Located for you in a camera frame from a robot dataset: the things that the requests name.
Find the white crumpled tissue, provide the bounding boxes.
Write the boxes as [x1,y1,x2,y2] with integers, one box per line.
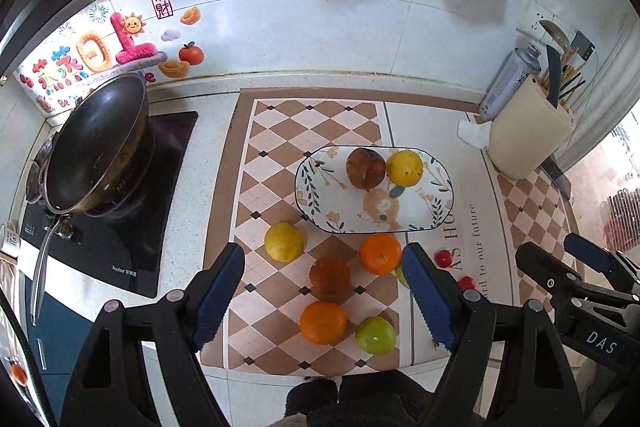
[457,120,492,150]

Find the large green apple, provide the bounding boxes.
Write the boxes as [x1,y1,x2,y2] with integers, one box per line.
[395,265,410,289]

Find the cream utensil holder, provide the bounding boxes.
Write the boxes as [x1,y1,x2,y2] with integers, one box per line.
[487,75,575,180]

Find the yellow lemon on plate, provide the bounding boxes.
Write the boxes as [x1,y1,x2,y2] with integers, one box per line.
[386,150,424,188]

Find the white wall socket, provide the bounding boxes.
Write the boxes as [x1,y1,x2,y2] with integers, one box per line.
[516,0,576,44]

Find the grey spray can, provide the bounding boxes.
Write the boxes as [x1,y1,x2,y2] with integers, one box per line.
[480,44,541,121]

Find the checkered kitchen mat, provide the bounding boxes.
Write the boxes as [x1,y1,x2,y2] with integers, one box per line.
[201,94,570,376]

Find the small green apple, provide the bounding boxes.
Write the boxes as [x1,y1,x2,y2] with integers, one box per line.
[355,317,397,355]

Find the small yellow citrus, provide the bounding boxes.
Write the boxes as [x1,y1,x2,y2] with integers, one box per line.
[264,221,305,263]

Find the colourful wall stickers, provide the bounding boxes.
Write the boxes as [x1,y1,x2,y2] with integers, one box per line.
[12,0,205,116]

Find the black wok pan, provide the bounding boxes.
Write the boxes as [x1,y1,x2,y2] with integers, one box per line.
[29,72,149,324]

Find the floral oval plate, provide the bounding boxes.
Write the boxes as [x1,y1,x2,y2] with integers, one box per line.
[294,145,454,234]

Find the chopsticks bundle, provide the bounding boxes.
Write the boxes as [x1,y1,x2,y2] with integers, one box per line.
[559,48,586,108]

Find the dark blue utensil handle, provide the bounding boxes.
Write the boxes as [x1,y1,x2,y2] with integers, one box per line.
[546,44,562,108]

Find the red cherry tomato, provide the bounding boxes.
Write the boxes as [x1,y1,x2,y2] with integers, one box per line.
[458,275,476,291]
[434,248,454,269]

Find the black induction cooktop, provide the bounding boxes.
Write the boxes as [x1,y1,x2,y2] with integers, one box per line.
[49,110,198,298]

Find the bright orange front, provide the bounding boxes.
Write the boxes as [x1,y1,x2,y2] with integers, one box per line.
[298,301,348,345]

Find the dark red apple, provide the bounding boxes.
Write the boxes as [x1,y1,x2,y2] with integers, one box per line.
[346,147,386,190]

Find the dark orange tangerine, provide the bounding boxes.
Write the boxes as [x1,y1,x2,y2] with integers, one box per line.
[309,257,350,295]

